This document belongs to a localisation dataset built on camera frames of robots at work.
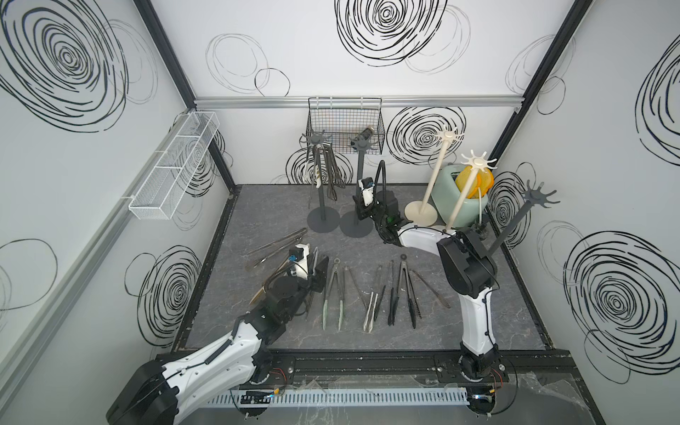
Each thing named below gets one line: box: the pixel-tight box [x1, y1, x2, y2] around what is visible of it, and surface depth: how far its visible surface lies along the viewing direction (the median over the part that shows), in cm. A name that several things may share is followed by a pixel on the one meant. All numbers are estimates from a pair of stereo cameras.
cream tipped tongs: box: [363, 264, 382, 333], surface depth 84 cm
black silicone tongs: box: [323, 142, 346, 202], surface depth 88 cm
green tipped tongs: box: [322, 257, 344, 332], surface depth 86 cm
